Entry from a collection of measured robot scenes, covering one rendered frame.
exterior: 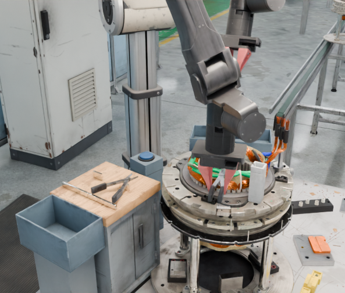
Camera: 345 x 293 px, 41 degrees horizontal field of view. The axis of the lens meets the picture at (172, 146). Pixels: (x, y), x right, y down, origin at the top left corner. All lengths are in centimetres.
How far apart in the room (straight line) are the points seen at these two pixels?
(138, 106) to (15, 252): 149
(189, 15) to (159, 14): 59
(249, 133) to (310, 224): 81
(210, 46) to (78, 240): 50
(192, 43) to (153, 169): 62
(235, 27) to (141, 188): 44
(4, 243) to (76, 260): 181
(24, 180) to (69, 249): 244
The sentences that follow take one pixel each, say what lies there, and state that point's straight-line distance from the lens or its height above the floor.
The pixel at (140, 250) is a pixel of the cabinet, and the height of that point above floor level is 89.
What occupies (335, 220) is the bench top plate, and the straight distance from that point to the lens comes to 161.
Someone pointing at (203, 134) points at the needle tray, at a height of 103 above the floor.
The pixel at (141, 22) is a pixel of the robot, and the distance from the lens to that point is 138.
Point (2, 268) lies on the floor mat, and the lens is 266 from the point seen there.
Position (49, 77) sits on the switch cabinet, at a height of 71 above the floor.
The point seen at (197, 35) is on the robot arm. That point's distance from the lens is 80.
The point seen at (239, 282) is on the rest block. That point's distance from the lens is 120.
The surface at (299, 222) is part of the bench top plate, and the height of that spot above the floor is 78.
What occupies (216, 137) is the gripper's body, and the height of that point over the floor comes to 130.
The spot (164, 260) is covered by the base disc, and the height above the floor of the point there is 80.
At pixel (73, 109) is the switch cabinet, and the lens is 348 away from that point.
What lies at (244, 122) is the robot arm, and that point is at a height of 136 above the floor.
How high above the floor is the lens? 166
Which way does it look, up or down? 26 degrees down
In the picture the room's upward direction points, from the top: straight up
